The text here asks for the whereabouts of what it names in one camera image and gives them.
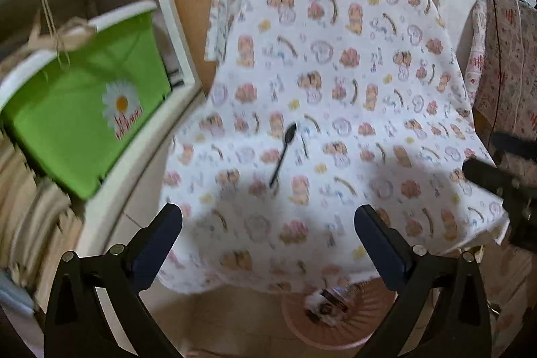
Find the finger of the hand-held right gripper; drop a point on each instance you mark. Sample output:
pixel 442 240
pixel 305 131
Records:
pixel 488 175
pixel 514 144

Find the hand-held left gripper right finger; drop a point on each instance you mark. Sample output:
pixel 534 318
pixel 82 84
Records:
pixel 384 249

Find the pink printed cloth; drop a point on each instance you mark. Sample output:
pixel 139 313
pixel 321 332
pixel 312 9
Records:
pixel 503 68

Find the white shelf frame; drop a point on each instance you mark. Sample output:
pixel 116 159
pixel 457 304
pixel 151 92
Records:
pixel 176 47

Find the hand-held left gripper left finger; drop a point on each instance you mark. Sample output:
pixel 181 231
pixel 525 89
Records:
pixel 157 244

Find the stack of beige boards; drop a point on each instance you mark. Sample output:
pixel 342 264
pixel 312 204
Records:
pixel 33 223

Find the pink plastic basket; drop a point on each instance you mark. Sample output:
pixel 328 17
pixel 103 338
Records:
pixel 335 324

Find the white bear-print table cloth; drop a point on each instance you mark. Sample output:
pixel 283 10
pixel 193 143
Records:
pixel 335 89

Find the black plastic spoon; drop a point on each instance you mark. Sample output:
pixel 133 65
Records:
pixel 284 154

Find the green daisy storage box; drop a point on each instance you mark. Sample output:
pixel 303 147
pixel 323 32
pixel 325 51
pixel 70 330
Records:
pixel 79 102

